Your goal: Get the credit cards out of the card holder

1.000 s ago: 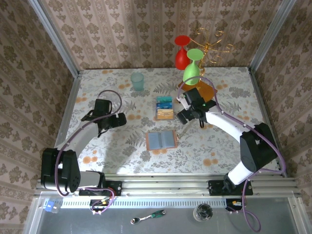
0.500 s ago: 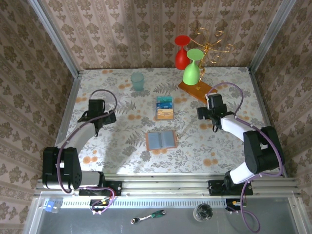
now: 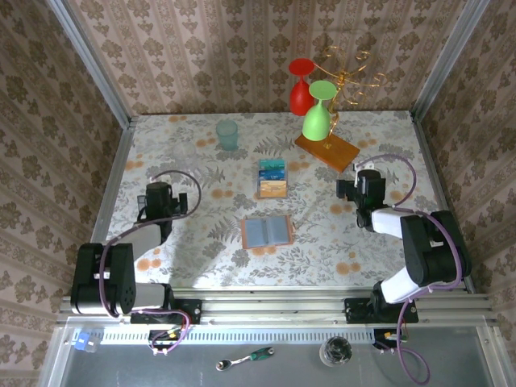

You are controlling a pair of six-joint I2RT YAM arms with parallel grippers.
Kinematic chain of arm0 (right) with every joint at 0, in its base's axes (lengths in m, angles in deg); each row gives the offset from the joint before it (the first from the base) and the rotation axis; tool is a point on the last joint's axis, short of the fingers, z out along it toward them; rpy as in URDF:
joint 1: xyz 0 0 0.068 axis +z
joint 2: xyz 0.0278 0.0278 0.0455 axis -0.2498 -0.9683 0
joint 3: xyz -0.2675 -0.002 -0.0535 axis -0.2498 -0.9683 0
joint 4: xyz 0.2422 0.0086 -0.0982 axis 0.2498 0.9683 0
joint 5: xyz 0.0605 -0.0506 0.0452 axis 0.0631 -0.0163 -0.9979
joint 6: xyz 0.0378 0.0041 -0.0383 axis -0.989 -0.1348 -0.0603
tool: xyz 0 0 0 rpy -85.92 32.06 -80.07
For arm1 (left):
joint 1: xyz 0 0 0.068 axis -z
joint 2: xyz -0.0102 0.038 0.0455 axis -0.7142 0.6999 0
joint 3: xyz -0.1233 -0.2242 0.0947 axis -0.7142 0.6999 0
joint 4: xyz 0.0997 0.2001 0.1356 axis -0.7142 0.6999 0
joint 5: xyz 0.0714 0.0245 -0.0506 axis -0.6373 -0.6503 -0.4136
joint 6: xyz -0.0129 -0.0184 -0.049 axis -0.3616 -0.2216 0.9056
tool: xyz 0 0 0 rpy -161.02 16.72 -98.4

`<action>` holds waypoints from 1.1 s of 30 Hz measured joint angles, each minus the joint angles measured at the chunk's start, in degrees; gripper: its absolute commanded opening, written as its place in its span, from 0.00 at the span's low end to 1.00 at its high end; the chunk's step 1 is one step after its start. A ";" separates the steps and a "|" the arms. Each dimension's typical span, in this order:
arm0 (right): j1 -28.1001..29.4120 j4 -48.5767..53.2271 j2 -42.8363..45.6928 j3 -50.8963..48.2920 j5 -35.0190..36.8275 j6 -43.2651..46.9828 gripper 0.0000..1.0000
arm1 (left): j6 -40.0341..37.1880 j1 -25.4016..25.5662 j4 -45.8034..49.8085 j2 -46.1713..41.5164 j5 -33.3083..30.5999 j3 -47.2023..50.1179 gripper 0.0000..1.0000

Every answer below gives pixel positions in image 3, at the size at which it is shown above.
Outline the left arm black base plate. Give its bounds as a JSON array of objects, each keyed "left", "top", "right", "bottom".
[{"left": 129, "top": 298, "right": 202, "bottom": 326}]

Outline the green wine glass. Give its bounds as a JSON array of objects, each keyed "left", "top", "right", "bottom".
[{"left": 302, "top": 79, "right": 339, "bottom": 142}]

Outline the perforated cable duct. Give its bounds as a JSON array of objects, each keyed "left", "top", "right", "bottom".
[{"left": 100, "top": 328, "right": 378, "bottom": 346}]

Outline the teal plastic tumbler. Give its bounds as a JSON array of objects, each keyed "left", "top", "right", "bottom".
[{"left": 214, "top": 119, "right": 239, "bottom": 152}]

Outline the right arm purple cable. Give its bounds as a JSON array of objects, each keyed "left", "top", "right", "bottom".
[{"left": 354, "top": 154, "right": 464, "bottom": 384}]

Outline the aluminium frame post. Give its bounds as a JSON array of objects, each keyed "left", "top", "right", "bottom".
[
  {"left": 410, "top": 0, "right": 491, "bottom": 122},
  {"left": 44, "top": 0, "right": 134, "bottom": 129}
]

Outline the black connector block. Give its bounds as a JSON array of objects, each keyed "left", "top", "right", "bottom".
[
  {"left": 147, "top": 328, "right": 187, "bottom": 356},
  {"left": 372, "top": 328, "right": 404, "bottom": 351}
]

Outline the ratchet wrench green handle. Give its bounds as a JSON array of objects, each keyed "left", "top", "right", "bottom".
[{"left": 215, "top": 346, "right": 276, "bottom": 372}]

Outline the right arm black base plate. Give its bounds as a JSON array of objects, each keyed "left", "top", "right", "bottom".
[{"left": 343, "top": 297, "right": 419, "bottom": 325}]

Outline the clear glass jar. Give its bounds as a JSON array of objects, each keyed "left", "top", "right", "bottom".
[{"left": 318, "top": 336, "right": 352, "bottom": 368}]

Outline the aluminium mounting beam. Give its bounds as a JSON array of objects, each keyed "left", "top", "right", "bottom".
[{"left": 56, "top": 286, "right": 501, "bottom": 328}]

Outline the gold wire rack wooden base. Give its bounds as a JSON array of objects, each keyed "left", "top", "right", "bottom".
[{"left": 293, "top": 44, "right": 390, "bottom": 174}]

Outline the clear glass cup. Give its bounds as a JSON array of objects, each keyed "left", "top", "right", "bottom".
[{"left": 172, "top": 140, "right": 198, "bottom": 167}]

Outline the grey metal shelf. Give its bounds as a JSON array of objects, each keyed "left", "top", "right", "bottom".
[{"left": 38, "top": 316, "right": 516, "bottom": 387}]

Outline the small blue white box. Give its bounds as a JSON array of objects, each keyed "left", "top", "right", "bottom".
[{"left": 72, "top": 331, "right": 102, "bottom": 354}]

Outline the clear acrylic card organizer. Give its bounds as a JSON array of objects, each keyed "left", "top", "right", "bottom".
[{"left": 254, "top": 156, "right": 289, "bottom": 202}]

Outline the aluminium side rail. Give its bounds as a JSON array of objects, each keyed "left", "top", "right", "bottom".
[
  {"left": 74, "top": 115, "right": 137, "bottom": 298},
  {"left": 409, "top": 110, "right": 477, "bottom": 294}
]

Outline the red wine glass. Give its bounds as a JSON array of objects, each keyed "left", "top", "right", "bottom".
[{"left": 288, "top": 57, "right": 316, "bottom": 117}]

